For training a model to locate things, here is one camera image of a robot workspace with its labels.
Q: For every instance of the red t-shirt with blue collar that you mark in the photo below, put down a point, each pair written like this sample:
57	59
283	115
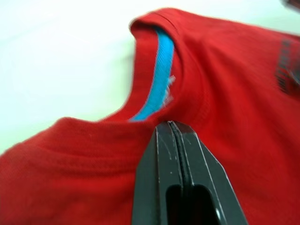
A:
234	105

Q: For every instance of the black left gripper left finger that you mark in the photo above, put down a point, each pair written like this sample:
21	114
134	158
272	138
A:
159	164

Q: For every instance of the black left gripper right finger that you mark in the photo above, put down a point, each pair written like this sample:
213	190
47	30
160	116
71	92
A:
201	164

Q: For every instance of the dark blurred object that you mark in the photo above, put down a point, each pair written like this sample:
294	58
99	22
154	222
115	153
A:
293	4

